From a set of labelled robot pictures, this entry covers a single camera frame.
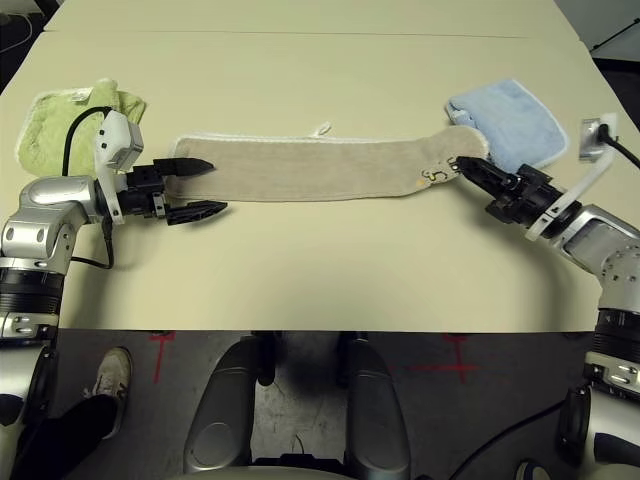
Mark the light green towel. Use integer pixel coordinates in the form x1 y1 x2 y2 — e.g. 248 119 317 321
14 77 149 179

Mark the beige robot waist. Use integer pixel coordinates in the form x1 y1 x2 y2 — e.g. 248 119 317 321
252 452 351 480

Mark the beige towel white trim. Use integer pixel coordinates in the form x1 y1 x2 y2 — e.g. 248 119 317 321
172 121 494 204

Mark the grey robot left leg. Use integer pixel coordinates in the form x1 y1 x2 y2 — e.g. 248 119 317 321
182 335 276 476

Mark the black tripod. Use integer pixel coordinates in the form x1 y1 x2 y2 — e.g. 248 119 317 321
592 17 640 51

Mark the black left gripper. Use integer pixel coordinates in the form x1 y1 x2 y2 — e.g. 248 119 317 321
118 156 231 228

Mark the black trouser leg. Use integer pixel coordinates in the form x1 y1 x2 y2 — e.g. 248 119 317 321
9 393 120 480

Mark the white floor cable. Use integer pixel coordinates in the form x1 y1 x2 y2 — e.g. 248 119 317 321
0 13 34 55

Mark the black right camera cable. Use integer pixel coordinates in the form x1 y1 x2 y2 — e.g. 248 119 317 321
449 122 640 480

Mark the light blue towel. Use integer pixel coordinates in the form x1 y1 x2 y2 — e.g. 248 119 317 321
444 77 571 174

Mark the white sneaker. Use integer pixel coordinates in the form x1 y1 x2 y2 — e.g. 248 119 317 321
82 347 134 441

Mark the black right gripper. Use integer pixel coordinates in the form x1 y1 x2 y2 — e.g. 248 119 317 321
456 155 565 230

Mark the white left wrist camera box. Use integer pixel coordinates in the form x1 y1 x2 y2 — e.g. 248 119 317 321
92 110 146 224

